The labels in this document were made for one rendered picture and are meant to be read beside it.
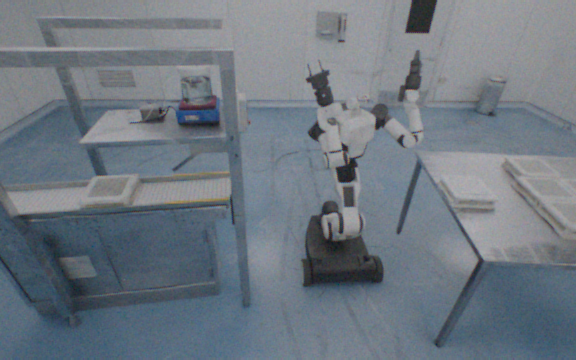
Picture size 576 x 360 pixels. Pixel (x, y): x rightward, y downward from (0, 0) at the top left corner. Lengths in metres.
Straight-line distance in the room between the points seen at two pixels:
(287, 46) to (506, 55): 3.70
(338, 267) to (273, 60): 3.84
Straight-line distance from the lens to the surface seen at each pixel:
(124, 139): 1.54
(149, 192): 1.94
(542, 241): 2.05
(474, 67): 6.43
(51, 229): 2.04
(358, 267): 2.34
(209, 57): 1.33
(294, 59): 5.37
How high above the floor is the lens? 1.91
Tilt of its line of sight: 34 degrees down
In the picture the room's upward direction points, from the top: 2 degrees clockwise
